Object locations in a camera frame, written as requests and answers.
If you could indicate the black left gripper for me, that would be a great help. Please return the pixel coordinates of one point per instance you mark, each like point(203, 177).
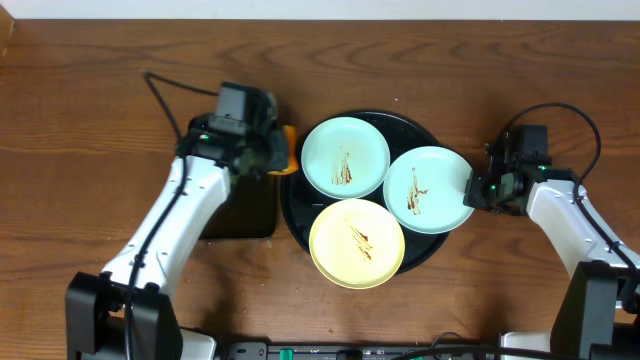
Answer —
point(276, 151)

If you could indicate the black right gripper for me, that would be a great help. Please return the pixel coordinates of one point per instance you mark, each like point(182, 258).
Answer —
point(474, 197)

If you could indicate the green and yellow sponge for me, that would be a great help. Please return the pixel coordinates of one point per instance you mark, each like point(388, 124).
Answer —
point(283, 159)

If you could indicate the mint green plate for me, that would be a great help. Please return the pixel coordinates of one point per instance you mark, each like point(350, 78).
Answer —
point(345, 157)
point(424, 189)

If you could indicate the yellow plate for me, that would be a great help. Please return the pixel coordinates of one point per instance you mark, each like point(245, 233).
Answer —
point(356, 244)

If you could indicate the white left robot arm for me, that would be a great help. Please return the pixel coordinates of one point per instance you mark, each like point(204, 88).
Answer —
point(126, 311)

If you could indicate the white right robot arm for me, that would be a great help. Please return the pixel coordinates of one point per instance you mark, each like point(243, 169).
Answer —
point(604, 272)

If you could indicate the black rectangular tray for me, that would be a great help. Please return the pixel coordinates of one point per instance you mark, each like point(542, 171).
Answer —
point(248, 213)

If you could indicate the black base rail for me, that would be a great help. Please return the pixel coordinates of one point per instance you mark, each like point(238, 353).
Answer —
point(264, 351)

